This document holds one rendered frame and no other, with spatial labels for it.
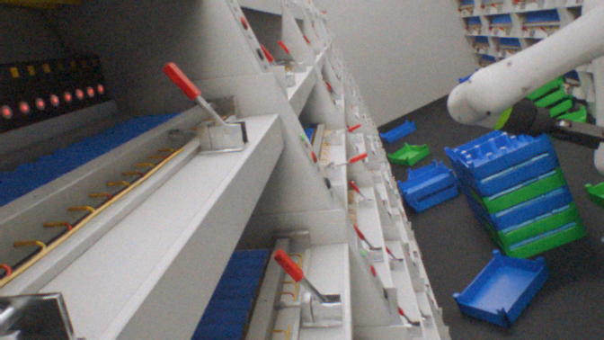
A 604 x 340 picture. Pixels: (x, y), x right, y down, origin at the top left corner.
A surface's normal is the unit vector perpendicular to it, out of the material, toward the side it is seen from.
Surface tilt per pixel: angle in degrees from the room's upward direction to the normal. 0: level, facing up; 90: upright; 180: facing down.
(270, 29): 90
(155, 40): 90
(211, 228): 111
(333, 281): 21
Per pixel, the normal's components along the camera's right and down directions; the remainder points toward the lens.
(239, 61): -0.09, 0.32
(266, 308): -0.11, -0.95
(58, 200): 0.99, -0.08
